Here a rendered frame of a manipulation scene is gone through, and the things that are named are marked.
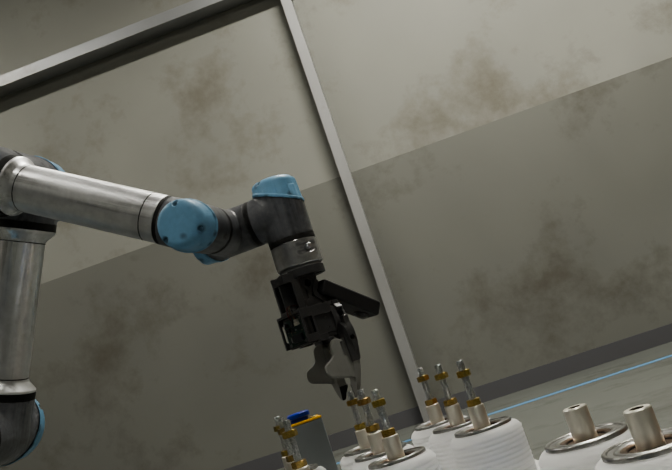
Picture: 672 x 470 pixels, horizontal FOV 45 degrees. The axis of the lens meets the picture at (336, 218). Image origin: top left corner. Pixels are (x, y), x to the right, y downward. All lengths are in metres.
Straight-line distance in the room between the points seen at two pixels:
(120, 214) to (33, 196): 0.15
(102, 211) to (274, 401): 3.03
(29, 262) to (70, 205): 0.24
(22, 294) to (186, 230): 0.42
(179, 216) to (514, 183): 3.11
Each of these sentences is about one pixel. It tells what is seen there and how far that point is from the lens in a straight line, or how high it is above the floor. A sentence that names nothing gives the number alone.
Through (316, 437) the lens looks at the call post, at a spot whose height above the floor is 0.28.
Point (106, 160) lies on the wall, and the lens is 4.58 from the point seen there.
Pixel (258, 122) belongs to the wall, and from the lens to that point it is 4.34.
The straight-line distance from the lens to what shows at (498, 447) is 1.04.
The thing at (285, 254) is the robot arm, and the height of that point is 0.57.
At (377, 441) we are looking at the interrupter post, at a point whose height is 0.27.
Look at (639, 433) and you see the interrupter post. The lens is 0.67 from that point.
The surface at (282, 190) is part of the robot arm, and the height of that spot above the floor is 0.67.
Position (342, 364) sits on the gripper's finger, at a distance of 1.25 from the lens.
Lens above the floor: 0.38
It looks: 10 degrees up
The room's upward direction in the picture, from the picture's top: 19 degrees counter-clockwise
